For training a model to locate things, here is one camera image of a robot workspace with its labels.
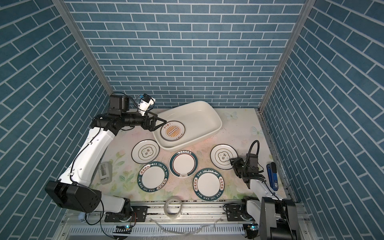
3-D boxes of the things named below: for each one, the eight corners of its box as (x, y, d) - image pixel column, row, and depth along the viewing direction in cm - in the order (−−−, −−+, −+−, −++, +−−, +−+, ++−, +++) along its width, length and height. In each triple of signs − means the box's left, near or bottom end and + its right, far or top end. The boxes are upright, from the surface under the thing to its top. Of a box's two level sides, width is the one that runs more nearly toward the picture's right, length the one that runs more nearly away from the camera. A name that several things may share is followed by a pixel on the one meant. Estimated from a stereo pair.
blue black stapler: (269, 189, 85) (274, 186, 80) (266, 165, 94) (270, 161, 89) (275, 190, 85) (280, 187, 80) (271, 166, 94) (275, 162, 89)
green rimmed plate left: (135, 192, 83) (133, 191, 81) (142, 163, 94) (141, 161, 92) (166, 192, 83) (165, 191, 81) (170, 163, 94) (169, 161, 92)
